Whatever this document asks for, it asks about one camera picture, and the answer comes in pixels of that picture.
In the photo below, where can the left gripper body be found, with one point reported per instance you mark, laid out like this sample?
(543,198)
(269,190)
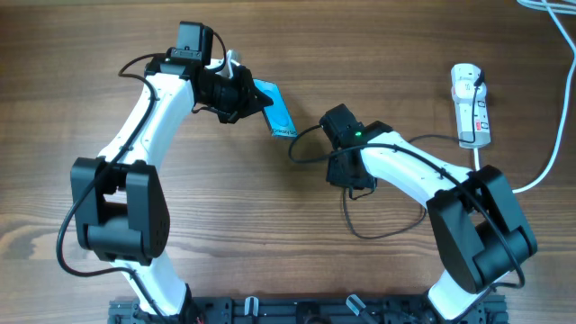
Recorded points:
(229,97)

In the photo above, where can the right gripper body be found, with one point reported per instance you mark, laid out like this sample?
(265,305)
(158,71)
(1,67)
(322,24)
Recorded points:
(337,175)

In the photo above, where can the smartphone with cyan screen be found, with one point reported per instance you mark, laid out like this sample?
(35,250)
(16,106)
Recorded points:
(277,116)

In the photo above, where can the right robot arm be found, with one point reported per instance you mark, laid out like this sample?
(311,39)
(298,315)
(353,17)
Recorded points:
(480,229)

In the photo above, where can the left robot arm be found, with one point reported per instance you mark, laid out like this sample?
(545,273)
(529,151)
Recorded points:
(119,210)

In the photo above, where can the white USB charger plug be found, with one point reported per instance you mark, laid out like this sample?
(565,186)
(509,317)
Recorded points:
(465,92)

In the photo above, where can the white power strip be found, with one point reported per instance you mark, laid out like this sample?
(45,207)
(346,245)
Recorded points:
(472,119)

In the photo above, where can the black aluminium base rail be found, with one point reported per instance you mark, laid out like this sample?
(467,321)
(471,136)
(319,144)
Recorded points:
(391,309)

